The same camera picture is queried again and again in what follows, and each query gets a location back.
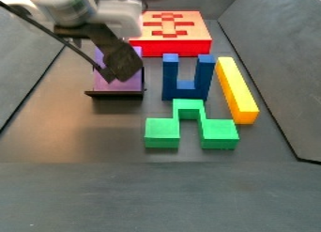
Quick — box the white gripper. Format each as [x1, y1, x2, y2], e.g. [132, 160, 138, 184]
[0, 0, 144, 50]

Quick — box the purple U-shaped block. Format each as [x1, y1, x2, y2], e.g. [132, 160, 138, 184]
[92, 46, 143, 91]

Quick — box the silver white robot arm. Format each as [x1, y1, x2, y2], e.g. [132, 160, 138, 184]
[0, 0, 154, 51]

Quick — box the red slotted board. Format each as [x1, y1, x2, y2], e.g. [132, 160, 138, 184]
[130, 10, 211, 57]

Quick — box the blue U-shaped block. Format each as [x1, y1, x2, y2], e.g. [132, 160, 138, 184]
[162, 54, 215, 101]

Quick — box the yellow long bar block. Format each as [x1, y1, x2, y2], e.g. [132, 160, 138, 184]
[215, 56, 259, 125]

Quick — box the green stepped block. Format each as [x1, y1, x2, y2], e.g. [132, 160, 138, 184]
[144, 99, 239, 150]

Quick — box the black camera cable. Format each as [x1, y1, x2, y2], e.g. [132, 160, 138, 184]
[0, 0, 116, 85]

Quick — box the black angle bracket fixture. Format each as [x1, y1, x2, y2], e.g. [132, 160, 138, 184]
[84, 70, 144, 99]

